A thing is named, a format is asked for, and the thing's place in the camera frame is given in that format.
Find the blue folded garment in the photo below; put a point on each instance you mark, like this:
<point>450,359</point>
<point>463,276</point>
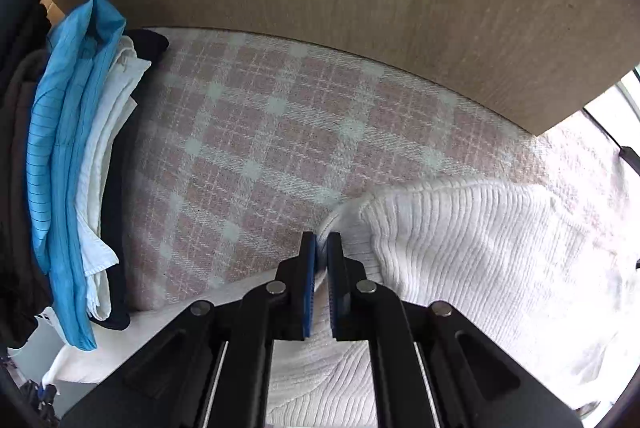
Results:
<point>55,148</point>

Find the pink plaid blanket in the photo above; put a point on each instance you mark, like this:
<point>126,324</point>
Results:
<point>250,133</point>

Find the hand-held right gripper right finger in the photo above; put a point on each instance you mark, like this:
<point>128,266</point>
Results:
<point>334,298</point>

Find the pine wall panel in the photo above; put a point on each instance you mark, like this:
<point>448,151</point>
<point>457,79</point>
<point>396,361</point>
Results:
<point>50,8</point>

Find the white folded garment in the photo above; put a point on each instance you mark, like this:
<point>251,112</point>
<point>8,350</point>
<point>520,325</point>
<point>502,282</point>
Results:
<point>100,148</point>

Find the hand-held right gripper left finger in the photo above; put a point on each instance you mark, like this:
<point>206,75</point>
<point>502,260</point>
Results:
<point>310,288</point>

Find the dark navy folded garment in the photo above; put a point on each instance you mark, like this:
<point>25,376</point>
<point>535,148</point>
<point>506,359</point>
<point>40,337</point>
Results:
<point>114,233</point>

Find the cream ribbed knit sweater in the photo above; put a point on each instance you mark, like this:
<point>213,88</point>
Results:
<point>475,248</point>

